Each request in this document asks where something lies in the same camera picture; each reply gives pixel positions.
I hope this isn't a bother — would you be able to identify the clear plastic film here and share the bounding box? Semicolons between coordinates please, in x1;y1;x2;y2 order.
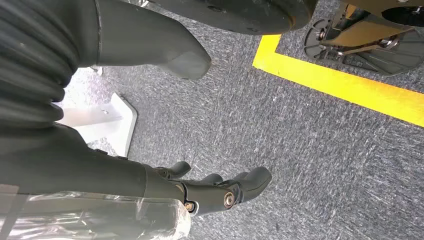
0;184;192;240

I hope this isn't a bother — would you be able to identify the white metal desk foot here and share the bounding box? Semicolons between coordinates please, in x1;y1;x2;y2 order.
54;92;138;158

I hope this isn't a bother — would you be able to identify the dark robot body shell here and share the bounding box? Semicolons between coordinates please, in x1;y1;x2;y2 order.
149;0;320;36

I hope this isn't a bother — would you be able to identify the yellow floor tape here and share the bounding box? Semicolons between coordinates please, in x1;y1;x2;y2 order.
252;34;424;128

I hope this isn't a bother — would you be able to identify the metal stand with dark plates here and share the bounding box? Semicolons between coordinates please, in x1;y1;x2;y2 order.
303;0;424;77

